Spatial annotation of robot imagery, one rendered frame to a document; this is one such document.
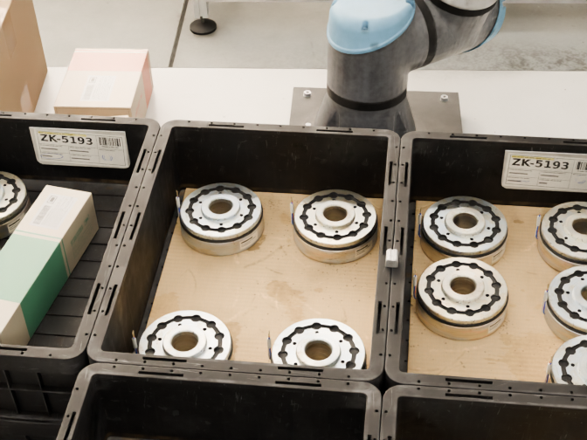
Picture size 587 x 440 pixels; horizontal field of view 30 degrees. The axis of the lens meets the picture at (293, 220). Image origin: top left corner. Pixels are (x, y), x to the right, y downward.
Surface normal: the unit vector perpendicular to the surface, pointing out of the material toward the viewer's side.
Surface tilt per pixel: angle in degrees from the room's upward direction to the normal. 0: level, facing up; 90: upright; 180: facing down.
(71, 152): 90
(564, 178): 90
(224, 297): 0
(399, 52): 87
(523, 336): 0
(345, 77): 86
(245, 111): 0
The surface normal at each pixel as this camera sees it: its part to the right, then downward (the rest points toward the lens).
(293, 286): -0.03, -0.74
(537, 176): -0.11, 0.67
